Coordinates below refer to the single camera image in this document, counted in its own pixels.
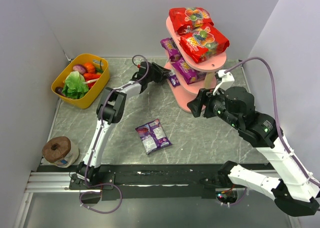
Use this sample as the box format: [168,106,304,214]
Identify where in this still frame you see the purple candy bag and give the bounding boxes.
[160,38,182,62]
[172,58,206,85]

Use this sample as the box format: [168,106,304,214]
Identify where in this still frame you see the toy purple onion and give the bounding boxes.
[72,64,87,74]

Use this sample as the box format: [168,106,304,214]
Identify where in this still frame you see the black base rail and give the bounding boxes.
[68,162,277,205]

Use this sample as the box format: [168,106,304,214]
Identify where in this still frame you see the purple cable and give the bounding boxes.
[222,57,320,208]
[79,54,150,215]

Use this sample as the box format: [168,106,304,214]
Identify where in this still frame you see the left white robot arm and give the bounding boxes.
[76,61,170,187]

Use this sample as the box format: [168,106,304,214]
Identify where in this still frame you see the pink three-tier shelf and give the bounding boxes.
[165,17,227,112]

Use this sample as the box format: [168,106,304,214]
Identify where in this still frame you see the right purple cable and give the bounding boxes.
[222,57,320,208]

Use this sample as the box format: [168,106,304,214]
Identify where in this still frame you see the toy green lettuce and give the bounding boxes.
[62,71,89,99]

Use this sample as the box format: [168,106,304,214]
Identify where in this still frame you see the yellow plastic basket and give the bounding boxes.
[51,54,110,109]

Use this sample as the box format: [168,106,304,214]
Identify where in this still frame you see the red candy bag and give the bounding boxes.
[168,7,214,35]
[179,24,230,64]

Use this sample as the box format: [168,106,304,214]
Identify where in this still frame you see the toy dark eggplant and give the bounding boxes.
[54,87,65,97]

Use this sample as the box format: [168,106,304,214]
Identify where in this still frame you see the toy orange pumpkin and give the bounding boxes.
[83,62,96,74]

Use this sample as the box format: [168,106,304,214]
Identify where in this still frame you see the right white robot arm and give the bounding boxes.
[187,87,320,217]

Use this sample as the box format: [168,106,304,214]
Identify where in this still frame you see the small purple packet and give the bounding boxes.
[167,71,181,87]
[135,119,172,155]

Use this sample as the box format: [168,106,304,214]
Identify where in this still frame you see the toy red carrot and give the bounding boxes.
[83,73,101,81]

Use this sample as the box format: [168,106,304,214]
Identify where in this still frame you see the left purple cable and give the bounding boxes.
[79,54,150,215]

